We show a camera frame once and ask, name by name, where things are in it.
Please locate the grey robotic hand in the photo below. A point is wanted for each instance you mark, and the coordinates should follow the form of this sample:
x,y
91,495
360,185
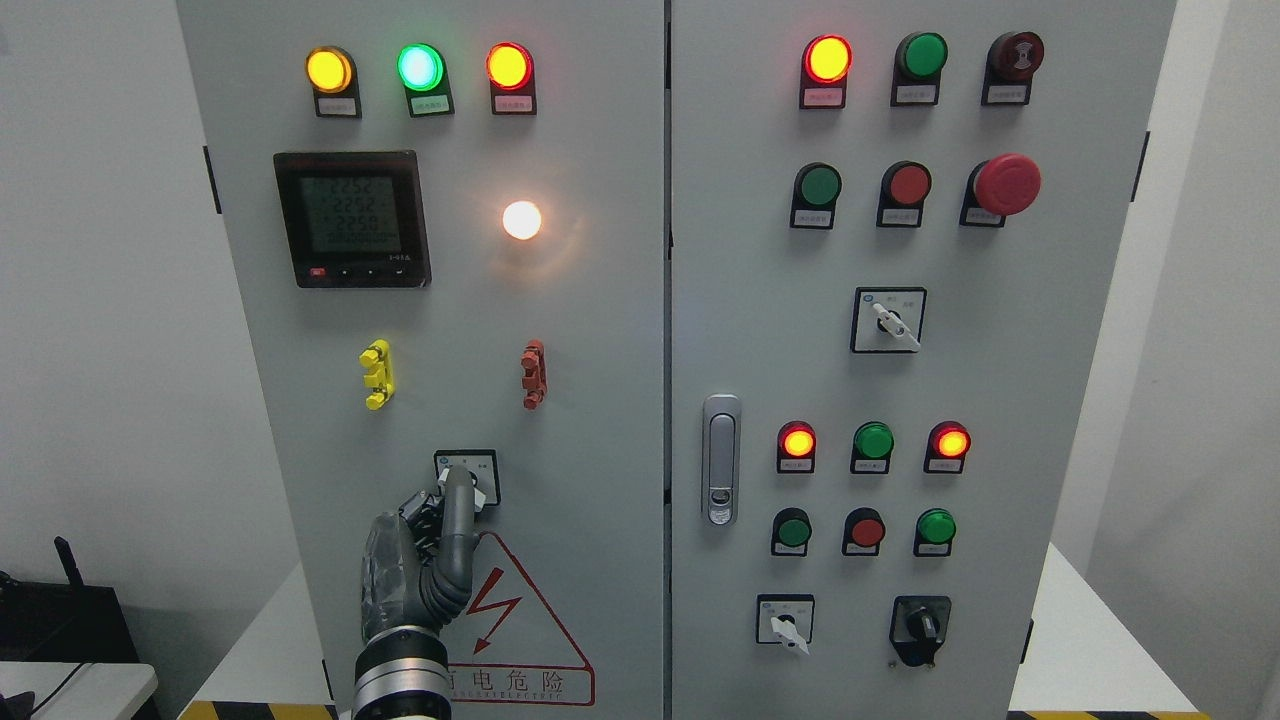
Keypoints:
x,y
401,589

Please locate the white rotary switch door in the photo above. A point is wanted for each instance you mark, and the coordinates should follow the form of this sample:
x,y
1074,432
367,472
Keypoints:
x,y
482,464

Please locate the silver black robot forearm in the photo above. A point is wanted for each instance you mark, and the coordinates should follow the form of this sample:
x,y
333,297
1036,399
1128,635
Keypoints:
x,y
403,674

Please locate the small clear bulb light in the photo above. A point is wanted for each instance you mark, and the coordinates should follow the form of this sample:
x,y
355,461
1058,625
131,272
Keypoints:
x,y
522,220

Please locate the green lit indicator light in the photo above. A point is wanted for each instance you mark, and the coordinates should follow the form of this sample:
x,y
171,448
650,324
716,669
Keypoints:
x,y
426,82

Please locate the yellow indicator light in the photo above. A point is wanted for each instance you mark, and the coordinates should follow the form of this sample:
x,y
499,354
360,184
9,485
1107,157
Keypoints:
x,y
333,77

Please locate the red electric hazard warning sticker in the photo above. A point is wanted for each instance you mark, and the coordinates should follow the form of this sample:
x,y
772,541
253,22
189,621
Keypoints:
x,y
508,646

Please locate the yellow terminal connector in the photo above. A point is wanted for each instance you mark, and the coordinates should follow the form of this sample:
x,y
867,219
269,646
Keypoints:
x,y
378,374

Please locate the red terminal connector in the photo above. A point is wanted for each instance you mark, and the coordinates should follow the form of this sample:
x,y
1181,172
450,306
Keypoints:
x,y
534,379

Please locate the black router with antenna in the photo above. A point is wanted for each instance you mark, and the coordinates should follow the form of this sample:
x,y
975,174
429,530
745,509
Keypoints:
x,y
73,622

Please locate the grey left cabinet door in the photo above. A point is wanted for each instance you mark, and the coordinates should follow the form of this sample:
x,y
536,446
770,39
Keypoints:
x,y
581,477

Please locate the grey cabinet door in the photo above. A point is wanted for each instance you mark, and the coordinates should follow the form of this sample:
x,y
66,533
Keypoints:
x,y
581,477
763,311

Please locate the black digital power meter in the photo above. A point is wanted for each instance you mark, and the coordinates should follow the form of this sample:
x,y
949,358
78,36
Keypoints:
x,y
354,219

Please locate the white side table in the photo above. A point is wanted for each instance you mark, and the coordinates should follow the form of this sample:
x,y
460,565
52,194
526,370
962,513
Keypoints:
x,y
97,691

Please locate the green push button lower left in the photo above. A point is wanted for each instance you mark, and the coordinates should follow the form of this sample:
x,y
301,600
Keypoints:
x,y
791,533

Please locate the green push button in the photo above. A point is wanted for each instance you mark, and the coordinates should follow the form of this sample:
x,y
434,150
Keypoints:
x,y
791,533
816,190

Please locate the red lit indicator lower left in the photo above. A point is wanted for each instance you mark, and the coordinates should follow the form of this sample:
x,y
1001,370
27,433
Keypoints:
x,y
796,448

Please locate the red push button lower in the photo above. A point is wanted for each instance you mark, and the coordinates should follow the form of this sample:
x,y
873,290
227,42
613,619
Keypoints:
x,y
864,532

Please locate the red push button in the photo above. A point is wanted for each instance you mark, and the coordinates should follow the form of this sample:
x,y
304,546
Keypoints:
x,y
904,188
864,532

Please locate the green indicator lower middle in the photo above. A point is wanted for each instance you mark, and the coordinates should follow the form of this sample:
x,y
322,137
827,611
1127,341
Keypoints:
x,y
872,447

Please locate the red lit indicator light left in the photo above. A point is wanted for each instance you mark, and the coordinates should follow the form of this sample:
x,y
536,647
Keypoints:
x,y
511,74

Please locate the green indicator bottom right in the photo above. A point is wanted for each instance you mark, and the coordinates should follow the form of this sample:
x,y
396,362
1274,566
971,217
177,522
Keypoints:
x,y
935,533

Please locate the red lit indicator lower right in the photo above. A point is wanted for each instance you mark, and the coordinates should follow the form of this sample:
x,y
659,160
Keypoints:
x,y
947,446

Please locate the green push button upper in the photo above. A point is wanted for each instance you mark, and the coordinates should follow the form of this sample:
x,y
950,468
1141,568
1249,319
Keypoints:
x,y
816,190

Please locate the grey right cabinet door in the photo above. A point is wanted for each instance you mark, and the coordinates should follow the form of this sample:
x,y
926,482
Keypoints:
x,y
763,311

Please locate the red push button upper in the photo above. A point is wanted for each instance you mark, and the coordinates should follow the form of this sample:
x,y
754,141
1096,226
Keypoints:
x,y
904,188

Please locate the red lit indicator top right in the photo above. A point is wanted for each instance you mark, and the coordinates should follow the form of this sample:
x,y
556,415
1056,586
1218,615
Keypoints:
x,y
826,63

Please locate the red emergency stop button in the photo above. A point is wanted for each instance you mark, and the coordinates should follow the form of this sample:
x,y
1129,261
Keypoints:
x,y
998,188

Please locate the green indicator top right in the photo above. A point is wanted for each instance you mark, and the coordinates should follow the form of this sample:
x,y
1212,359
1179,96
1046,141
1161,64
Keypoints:
x,y
917,67

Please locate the dark red buzzer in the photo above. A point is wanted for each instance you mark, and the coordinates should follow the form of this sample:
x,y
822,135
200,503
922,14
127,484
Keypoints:
x,y
1012,61

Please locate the silver door latch handle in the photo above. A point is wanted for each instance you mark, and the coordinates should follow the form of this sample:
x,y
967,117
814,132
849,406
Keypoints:
x,y
720,445

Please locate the white rotary switch lower right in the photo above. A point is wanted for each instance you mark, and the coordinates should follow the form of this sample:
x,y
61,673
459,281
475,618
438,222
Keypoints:
x,y
786,620

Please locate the white rotary switch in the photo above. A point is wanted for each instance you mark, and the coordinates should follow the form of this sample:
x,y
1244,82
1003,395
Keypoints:
x,y
786,620
887,320

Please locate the black key selector switch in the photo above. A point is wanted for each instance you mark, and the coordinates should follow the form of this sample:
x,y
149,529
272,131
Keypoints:
x,y
918,627

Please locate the white rotary switch upper right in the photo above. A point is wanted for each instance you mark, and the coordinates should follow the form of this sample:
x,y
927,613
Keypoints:
x,y
887,320

